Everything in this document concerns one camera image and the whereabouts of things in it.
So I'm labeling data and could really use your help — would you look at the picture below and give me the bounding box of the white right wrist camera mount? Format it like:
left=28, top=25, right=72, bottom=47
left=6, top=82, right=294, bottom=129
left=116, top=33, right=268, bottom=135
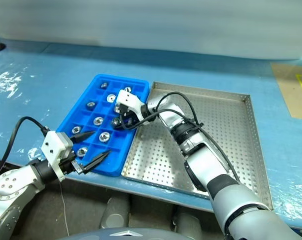
left=115, top=89, right=146, bottom=121

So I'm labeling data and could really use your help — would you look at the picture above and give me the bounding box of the perforated metal tray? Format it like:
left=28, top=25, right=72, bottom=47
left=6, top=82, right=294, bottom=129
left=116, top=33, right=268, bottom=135
left=120, top=81, right=274, bottom=211

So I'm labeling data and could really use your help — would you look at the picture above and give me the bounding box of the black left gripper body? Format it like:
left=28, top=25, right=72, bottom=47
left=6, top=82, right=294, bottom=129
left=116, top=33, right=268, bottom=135
left=58, top=154, right=90, bottom=176

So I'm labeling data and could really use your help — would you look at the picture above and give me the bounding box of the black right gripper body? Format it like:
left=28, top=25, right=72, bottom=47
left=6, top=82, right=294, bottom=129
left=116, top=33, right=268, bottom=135
left=118, top=104, right=139, bottom=123

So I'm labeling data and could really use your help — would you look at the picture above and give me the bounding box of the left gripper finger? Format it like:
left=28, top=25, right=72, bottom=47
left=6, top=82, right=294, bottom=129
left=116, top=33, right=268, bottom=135
left=83, top=149, right=112, bottom=175
left=70, top=130, right=96, bottom=144

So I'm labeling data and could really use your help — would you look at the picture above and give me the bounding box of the white foam backdrop sheet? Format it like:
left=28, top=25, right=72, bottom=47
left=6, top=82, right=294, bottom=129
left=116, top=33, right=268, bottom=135
left=0, top=0, right=302, bottom=61

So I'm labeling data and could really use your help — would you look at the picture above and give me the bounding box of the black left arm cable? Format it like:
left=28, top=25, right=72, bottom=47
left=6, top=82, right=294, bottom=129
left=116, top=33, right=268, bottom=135
left=0, top=116, right=51, bottom=186

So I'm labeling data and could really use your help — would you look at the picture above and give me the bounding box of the grey rounded shape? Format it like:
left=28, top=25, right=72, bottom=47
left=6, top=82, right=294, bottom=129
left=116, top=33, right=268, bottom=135
left=100, top=196, right=130, bottom=230

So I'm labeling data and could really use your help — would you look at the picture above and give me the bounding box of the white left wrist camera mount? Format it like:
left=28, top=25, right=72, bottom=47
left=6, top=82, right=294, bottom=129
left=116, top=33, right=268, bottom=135
left=40, top=130, right=73, bottom=182

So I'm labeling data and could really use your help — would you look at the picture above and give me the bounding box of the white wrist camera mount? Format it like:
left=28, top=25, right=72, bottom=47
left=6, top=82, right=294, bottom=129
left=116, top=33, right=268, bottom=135
left=40, top=130, right=73, bottom=182
left=115, top=89, right=146, bottom=121

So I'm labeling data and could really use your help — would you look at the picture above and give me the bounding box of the blue compartment tray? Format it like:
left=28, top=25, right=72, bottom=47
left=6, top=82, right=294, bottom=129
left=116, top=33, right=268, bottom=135
left=56, top=73, right=151, bottom=178

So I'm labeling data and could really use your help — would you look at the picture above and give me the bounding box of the brown mat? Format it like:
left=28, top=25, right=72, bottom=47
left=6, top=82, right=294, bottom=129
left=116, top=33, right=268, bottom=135
left=270, top=62, right=302, bottom=121

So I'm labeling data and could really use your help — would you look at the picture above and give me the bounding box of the blue plastic table cover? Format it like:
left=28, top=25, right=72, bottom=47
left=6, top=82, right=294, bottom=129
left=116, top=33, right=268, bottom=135
left=0, top=34, right=302, bottom=231

